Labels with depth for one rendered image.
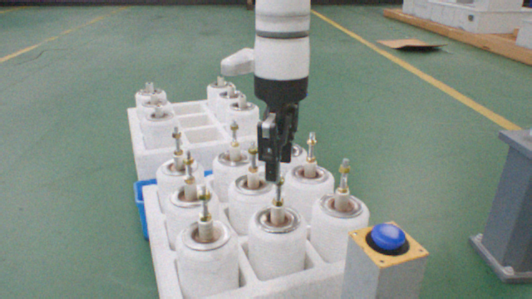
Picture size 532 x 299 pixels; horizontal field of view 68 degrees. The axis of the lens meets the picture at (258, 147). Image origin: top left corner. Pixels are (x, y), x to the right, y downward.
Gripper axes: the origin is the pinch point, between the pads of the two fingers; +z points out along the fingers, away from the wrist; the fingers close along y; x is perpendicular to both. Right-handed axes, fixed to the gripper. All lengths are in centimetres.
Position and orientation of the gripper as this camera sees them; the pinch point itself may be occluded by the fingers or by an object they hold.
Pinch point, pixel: (278, 164)
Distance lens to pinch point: 60.1
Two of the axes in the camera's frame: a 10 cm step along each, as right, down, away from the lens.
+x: -9.5, -1.4, 2.9
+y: 3.3, -4.0, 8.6
